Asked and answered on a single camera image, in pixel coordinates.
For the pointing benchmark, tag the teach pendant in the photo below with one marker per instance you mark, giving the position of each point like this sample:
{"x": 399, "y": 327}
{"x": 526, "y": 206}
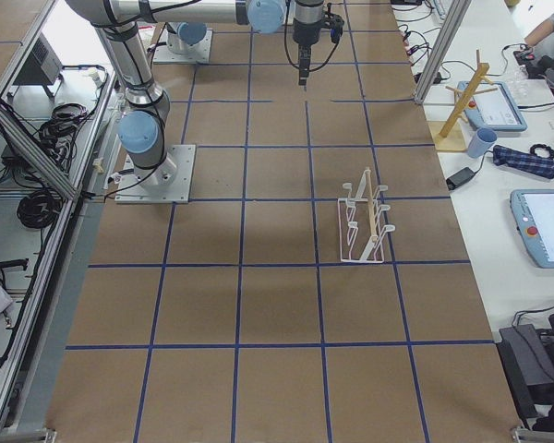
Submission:
{"x": 533, "y": 211}
{"x": 494, "y": 107}

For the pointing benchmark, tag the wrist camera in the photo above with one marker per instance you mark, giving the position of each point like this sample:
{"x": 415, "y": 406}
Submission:
{"x": 334, "y": 25}

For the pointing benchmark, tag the white wire cup rack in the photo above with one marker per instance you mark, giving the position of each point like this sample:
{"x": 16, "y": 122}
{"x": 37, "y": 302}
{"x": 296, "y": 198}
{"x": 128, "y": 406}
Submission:
{"x": 361, "y": 221}

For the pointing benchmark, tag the far teach pendant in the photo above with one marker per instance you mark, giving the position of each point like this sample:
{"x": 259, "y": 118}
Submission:
{"x": 494, "y": 107}

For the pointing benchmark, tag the wooden stand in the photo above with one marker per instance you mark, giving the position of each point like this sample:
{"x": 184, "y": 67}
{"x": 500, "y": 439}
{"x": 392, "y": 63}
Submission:
{"x": 445, "y": 136}

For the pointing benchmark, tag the aluminium frame post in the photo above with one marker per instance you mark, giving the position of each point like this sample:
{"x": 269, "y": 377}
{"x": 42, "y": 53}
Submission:
{"x": 441, "y": 46}

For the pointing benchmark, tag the black power adapter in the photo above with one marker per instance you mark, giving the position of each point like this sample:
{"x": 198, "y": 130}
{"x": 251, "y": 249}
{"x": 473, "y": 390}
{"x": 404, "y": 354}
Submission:
{"x": 460, "y": 178}

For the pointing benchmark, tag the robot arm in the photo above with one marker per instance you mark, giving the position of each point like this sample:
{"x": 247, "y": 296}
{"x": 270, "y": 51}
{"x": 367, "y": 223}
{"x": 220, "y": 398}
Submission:
{"x": 183, "y": 36}
{"x": 117, "y": 24}

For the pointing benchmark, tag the blue mug on desk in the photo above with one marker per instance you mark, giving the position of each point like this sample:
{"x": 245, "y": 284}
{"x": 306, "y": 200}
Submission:
{"x": 482, "y": 140}

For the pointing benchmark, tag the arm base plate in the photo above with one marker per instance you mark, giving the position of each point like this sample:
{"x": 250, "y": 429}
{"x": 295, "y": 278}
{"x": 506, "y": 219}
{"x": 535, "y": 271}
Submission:
{"x": 170, "y": 182}
{"x": 199, "y": 54}

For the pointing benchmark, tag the near teach pendant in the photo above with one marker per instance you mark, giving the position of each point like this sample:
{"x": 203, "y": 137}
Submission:
{"x": 533, "y": 211}

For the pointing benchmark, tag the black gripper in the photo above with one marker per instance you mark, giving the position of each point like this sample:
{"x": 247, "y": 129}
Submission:
{"x": 303, "y": 31}

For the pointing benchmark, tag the black ring part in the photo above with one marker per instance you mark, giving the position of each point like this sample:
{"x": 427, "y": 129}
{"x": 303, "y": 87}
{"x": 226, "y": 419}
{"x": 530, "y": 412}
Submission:
{"x": 542, "y": 151}

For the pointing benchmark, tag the person forearm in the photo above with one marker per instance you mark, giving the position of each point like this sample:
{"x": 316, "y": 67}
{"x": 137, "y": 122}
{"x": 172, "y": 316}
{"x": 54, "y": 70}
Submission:
{"x": 540, "y": 32}

